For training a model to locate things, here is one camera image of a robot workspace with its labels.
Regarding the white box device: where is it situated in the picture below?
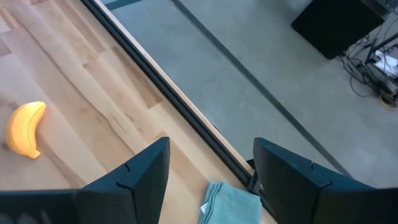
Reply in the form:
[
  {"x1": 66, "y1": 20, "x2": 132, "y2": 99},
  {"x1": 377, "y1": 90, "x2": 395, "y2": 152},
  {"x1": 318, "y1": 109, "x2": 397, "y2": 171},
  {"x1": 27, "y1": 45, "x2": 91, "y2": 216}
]
[{"x1": 373, "y1": 49, "x2": 398, "y2": 78}]

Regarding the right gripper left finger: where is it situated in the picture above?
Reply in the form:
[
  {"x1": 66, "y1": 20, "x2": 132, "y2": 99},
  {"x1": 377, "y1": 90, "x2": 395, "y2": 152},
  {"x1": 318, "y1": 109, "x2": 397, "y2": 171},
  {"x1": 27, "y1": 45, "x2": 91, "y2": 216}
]
[{"x1": 79, "y1": 136, "x2": 172, "y2": 224}]

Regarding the black box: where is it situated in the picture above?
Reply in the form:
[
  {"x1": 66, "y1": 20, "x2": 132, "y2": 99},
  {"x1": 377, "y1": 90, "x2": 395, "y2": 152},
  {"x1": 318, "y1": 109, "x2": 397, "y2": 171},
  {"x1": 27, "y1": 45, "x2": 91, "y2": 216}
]
[{"x1": 291, "y1": 0, "x2": 386, "y2": 60}]

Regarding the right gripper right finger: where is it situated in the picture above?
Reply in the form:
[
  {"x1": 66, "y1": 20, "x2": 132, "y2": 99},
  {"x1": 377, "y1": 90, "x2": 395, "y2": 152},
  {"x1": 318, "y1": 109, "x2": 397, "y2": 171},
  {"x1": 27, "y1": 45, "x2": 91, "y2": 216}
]
[{"x1": 252, "y1": 137, "x2": 398, "y2": 224}]

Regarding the teal folded cloth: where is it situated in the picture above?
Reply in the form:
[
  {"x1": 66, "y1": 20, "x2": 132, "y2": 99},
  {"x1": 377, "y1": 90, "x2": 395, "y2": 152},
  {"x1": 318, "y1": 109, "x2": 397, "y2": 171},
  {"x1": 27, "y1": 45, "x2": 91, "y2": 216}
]
[{"x1": 198, "y1": 181, "x2": 263, "y2": 224}]

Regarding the black floor cable tangle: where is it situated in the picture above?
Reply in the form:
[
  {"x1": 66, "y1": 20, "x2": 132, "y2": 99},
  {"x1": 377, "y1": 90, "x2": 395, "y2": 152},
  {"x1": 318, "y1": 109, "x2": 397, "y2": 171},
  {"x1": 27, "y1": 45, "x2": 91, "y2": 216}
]
[{"x1": 340, "y1": 34, "x2": 398, "y2": 99}]

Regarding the yellow toy banana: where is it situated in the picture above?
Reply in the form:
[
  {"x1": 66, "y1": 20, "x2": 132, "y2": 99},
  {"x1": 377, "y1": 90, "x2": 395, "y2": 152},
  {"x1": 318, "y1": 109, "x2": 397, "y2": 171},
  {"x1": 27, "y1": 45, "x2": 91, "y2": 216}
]
[{"x1": 6, "y1": 101, "x2": 47, "y2": 160}]

